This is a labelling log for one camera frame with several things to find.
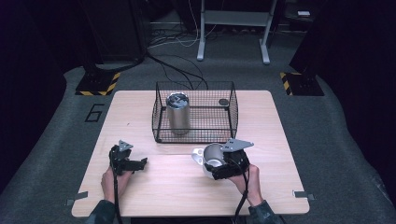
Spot person's left hand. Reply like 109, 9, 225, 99
101, 166, 134, 204

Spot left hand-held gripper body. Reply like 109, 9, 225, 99
108, 139, 134, 175

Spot hand-held gripper cable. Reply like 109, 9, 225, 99
233, 158, 250, 224
109, 150, 124, 224

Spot black floor cable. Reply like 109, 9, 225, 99
145, 50, 209, 91

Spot left hand-held gripper cable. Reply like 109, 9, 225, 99
109, 150, 124, 224

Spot black yellow striped stand base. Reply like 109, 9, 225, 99
75, 71, 121, 97
279, 72, 325, 97

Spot steel mug with handle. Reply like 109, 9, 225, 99
191, 143, 232, 180

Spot grey tape strip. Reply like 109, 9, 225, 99
64, 190, 89, 207
293, 189, 316, 201

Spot black wire basket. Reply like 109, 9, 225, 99
151, 81, 239, 145

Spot white metal stand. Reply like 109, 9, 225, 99
196, 0, 278, 65

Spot person's right hand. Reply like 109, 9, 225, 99
228, 163, 264, 207

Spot tall steel tumbler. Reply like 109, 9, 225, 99
165, 91, 191, 136

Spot white floor cables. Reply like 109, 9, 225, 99
148, 0, 219, 49

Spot right hand-held gripper cable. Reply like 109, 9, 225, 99
233, 158, 250, 224

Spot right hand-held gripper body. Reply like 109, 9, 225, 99
221, 138, 255, 179

